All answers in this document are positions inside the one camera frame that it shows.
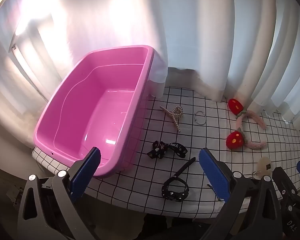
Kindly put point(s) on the pink plastic basin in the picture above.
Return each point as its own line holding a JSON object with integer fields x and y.
{"x": 100, "y": 110}

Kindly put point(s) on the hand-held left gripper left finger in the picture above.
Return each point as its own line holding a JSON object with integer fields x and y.
{"x": 90, "y": 170}

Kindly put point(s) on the white curtain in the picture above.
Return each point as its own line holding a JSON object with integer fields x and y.
{"x": 150, "y": 35}

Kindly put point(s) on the silver bangle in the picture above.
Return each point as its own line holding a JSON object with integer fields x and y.
{"x": 200, "y": 118}

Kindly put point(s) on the black studded wrist watch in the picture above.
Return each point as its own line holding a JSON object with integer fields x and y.
{"x": 175, "y": 188}

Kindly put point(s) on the pearl hair claw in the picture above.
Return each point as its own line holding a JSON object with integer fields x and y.
{"x": 174, "y": 116}

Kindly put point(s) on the black patterned hair scrunchie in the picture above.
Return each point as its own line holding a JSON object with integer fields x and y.
{"x": 165, "y": 148}

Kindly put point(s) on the beige plush round hair clip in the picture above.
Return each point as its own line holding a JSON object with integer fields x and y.
{"x": 264, "y": 164}

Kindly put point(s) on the pink headband with red flowers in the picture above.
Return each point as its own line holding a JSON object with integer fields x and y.
{"x": 236, "y": 137}

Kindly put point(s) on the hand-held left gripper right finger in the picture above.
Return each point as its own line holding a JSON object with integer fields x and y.
{"x": 212, "y": 172}

